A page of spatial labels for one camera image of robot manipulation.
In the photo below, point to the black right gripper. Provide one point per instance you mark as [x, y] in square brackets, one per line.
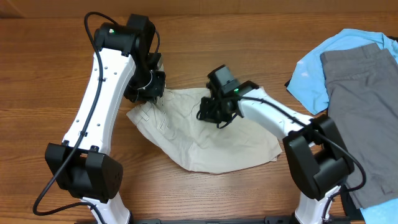
[205, 116]

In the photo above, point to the beige shorts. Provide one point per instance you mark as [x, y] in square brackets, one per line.
[199, 146]

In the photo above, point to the cardboard backdrop panel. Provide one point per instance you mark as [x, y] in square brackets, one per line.
[78, 8]

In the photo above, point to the light blue shirt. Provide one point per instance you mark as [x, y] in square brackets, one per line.
[307, 84]

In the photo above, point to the grey garment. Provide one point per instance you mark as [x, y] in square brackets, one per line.
[362, 88]

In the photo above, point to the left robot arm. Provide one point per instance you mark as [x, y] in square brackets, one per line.
[123, 67]

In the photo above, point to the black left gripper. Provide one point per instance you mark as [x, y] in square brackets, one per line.
[157, 90]

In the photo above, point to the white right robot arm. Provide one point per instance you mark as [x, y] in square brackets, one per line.
[318, 160]

